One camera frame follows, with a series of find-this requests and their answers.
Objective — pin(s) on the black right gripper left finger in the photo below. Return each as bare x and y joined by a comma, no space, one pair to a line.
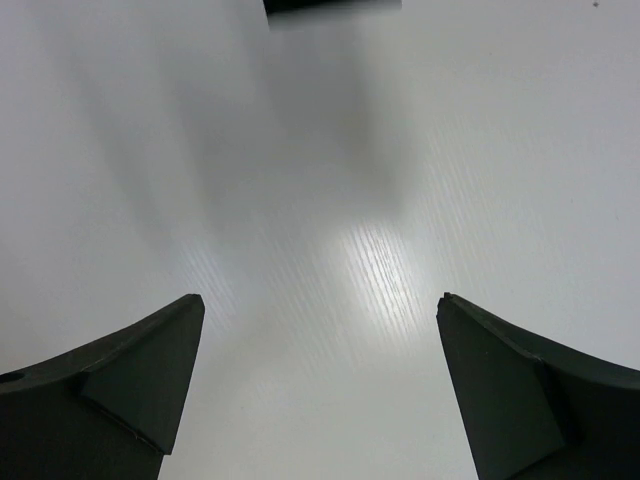
110,409

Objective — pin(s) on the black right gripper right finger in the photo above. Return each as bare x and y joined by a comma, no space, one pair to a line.
533,408

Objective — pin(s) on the black lego plate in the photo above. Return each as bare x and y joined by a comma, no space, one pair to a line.
287,7

